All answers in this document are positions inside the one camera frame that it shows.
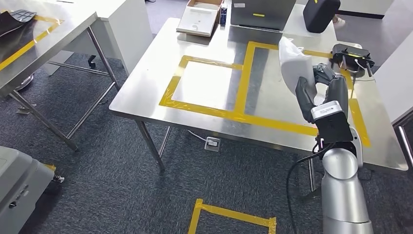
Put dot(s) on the stainless steel workbench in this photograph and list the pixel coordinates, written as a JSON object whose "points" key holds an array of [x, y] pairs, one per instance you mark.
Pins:
{"points": [[155, 80]]}

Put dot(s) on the round steel base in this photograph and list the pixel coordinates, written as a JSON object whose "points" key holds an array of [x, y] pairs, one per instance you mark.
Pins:
{"points": [[25, 84]]}

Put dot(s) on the white cabinet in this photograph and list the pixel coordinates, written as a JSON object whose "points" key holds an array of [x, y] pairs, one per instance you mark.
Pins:
{"points": [[129, 38]]}

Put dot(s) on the yellow floor tape square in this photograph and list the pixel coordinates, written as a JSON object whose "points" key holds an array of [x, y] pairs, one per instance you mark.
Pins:
{"points": [[234, 214]]}

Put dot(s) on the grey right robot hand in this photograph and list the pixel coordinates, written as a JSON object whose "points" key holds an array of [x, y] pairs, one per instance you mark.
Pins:
{"points": [[338, 90]]}

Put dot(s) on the white plastic shell part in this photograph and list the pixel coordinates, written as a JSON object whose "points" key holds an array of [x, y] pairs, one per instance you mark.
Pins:
{"points": [[293, 64]]}

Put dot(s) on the small dark blue box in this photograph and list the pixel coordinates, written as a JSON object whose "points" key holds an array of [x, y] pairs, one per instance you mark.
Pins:
{"points": [[223, 16]]}

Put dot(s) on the white floor socket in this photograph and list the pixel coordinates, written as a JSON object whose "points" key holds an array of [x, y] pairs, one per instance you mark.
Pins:
{"points": [[213, 143]]}

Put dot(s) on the stainless steel table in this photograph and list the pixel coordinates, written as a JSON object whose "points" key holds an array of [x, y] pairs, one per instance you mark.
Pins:
{"points": [[64, 29]]}

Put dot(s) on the black moulded part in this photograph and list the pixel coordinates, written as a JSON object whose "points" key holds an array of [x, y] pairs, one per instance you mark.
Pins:
{"points": [[13, 24]]}

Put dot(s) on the open cardboard box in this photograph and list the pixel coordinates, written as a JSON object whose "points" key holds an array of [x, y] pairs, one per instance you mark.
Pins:
{"points": [[197, 22]]}

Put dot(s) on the grey floor plate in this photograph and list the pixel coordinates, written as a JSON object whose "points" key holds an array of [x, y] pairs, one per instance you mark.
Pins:
{"points": [[25, 110]]}

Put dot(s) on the grey metal case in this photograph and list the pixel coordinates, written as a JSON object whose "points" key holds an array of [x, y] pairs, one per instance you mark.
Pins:
{"points": [[274, 16]]}

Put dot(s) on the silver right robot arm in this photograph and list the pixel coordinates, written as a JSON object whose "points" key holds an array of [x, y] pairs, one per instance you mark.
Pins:
{"points": [[342, 193]]}

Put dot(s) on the black bag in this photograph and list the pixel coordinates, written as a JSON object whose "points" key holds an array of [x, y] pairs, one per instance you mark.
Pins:
{"points": [[319, 16]]}

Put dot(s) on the grey mobile robot base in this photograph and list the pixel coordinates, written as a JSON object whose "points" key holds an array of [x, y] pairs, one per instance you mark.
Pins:
{"points": [[19, 187]]}

